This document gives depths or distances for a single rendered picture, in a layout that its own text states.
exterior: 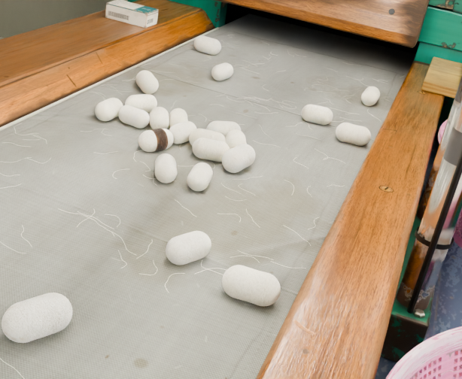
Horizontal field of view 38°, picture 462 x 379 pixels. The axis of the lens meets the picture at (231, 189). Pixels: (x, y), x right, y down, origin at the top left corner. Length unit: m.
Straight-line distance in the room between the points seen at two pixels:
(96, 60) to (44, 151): 0.22
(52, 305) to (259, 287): 0.12
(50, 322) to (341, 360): 0.15
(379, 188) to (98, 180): 0.22
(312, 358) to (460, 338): 0.09
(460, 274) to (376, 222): 0.18
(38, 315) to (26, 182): 0.18
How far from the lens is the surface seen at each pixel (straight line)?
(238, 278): 0.41
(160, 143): 0.59
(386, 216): 0.51
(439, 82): 0.87
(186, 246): 0.44
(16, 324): 0.36
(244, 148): 0.58
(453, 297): 0.62
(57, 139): 0.61
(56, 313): 0.37
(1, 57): 0.73
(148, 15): 0.91
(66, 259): 0.44
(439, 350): 0.39
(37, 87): 0.68
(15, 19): 2.32
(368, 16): 0.96
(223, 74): 0.81
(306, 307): 0.39
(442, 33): 1.01
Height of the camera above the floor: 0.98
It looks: 26 degrees down
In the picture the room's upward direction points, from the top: 10 degrees clockwise
